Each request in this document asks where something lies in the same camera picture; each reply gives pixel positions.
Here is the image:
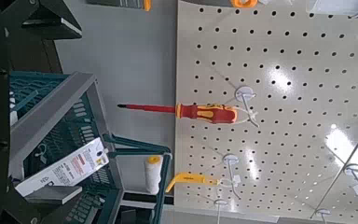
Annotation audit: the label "white red caulk tube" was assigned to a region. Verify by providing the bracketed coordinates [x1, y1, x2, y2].
[306, 0, 358, 20]

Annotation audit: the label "teal plastic crate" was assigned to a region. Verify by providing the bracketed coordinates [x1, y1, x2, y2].
[8, 71, 125, 224]

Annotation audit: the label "white black packaged tool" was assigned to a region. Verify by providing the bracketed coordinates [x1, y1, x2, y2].
[8, 90, 19, 127]

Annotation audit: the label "orange grey paintbrush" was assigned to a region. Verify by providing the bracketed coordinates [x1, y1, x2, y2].
[87, 0, 258, 12]

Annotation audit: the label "small white crate tag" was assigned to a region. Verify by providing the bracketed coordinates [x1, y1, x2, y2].
[34, 143, 49, 165]

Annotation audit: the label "cream pegboard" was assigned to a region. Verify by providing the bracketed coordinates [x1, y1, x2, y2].
[173, 0, 358, 224]

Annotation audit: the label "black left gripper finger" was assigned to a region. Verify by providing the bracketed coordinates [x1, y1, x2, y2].
[21, 0, 83, 40]
[23, 185, 83, 224]

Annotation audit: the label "yellow pliers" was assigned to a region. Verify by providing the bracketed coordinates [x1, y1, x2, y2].
[14, 137, 110, 198]

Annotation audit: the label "yellow handled white paint roller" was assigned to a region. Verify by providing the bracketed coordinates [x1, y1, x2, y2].
[144, 155, 222, 195]

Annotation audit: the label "red yellow screwdriver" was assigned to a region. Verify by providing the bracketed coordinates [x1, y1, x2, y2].
[117, 103, 239, 125]

